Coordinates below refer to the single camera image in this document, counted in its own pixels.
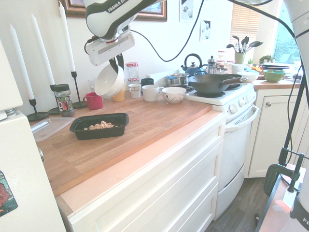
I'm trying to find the tall white taper candle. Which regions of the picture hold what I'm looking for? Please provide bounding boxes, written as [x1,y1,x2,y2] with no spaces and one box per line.
[59,1,76,73]

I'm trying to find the framed picture brown frame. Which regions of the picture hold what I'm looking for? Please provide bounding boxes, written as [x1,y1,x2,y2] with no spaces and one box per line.
[57,0,168,22]

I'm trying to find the black wok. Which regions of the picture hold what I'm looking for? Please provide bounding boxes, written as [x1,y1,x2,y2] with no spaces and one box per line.
[187,73,247,96]

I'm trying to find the tall jar red checked lid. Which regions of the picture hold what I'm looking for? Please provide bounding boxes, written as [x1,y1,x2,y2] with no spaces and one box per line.
[125,62,140,79]

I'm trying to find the white cup by window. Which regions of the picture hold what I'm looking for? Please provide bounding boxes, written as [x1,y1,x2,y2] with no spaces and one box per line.
[231,63,247,74]

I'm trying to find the black screw clamp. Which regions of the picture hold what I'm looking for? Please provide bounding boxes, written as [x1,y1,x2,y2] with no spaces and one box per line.
[264,147,306,196]

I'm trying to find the small white banded mug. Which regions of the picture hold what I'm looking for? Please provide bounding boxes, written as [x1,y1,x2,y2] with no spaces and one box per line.
[127,83,142,99]

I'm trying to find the black camera stand pole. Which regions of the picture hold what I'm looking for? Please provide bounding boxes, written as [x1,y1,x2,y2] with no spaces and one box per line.
[279,72,309,165]

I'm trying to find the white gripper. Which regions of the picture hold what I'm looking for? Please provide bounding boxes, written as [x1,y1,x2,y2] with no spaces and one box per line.
[86,32,135,73]

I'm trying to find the steel cooking pot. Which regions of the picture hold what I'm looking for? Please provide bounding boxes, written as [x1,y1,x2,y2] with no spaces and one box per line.
[166,73,191,87]

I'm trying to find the tall black candlestick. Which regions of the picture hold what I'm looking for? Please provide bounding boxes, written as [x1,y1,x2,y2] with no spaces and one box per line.
[70,71,88,109]

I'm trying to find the wooden window blind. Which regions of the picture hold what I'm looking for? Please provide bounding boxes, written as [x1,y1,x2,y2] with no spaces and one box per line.
[230,2,261,44]

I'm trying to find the black plastic food box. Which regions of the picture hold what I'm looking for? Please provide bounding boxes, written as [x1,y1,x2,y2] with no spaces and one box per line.
[69,113,130,141]

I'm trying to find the white door cabinet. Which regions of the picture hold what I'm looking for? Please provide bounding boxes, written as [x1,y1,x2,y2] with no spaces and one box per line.
[247,88,309,178]

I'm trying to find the large wall photo print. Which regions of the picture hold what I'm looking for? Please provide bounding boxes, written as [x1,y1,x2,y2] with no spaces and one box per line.
[180,0,195,23]

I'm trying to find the green bowl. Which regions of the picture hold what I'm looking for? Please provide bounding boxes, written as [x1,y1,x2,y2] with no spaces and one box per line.
[263,69,286,83]

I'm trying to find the medium white taper candle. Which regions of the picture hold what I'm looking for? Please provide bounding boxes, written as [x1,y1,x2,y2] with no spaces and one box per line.
[30,13,56,86]

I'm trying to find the plain white bowl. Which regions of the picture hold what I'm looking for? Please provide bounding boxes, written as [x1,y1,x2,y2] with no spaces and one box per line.
[94,62,126,98]

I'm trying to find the medium black candlestick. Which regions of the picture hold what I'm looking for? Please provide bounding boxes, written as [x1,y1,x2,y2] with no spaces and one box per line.
[48,84,61,115]

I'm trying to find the green potted plant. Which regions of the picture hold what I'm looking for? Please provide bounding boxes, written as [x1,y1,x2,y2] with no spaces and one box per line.
[258,55,276,65]

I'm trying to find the blue kettle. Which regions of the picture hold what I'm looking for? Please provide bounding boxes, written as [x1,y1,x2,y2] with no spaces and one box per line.
[184,53,208,77]

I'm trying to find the glass French press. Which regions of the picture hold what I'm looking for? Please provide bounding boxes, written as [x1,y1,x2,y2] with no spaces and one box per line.
[206,55,218,75]

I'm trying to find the clear plastic lid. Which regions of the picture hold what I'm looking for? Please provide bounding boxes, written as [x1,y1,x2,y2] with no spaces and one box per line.
[30,116,76,143]

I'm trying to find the yellow mug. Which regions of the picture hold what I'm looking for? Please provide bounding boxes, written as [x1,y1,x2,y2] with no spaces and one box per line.
[111,81,126,102]

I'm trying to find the white stove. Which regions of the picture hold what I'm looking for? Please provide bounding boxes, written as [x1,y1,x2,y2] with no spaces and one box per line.
[184,81,259,220]

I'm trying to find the cereal pieces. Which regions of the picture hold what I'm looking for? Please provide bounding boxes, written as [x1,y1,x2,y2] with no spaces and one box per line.
[83,120,119,131]

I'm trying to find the short black candlestick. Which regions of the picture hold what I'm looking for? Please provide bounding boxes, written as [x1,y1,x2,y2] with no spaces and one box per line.
[26,98,50,122]

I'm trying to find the dark flat plate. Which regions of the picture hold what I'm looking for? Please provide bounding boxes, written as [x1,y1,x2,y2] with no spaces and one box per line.
[260,63,291,71]

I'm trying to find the red mug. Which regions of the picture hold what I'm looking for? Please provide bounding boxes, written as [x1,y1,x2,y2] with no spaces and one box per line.
[83,91,104,110]

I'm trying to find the white bowl swirl pattern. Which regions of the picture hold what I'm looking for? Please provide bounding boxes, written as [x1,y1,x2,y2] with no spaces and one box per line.
[161,87,187,104]

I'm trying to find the robot mounting table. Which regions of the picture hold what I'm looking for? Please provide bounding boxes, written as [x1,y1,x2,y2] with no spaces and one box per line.
[254,173,309,232]

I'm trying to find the large white mug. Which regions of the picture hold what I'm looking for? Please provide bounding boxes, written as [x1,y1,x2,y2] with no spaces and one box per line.
[141,84,165,102]

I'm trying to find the spice jar with black lid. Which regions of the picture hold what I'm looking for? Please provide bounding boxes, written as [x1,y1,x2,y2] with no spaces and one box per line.
[53,84,75,117]

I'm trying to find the colourful fridge magnet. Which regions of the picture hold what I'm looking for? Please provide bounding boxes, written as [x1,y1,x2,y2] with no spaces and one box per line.
[0,170,19,217]

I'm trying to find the wide white serving bowl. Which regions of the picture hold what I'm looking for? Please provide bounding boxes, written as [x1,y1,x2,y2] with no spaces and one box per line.
[236,71,260,83]

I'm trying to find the short white taper candle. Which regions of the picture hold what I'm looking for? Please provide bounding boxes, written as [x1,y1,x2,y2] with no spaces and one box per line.
[9,23,35,100]

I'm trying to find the small wall photo print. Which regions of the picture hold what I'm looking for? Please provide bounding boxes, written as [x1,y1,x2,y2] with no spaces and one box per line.
[199,19,212,43]

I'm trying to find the white drawer cabinet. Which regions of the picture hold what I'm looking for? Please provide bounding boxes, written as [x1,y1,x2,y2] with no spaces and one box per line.
[67,113,226,232]

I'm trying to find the white fridge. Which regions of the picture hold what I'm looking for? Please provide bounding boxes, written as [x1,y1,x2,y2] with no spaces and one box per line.
[0,38,67,232]

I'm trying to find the clear drinking glass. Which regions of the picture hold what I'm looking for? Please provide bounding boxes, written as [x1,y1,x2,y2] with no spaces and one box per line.
[87,79,98,94]

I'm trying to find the pale utensil crock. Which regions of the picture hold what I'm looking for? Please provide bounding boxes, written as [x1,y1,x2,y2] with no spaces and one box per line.
[234,52,246,65]

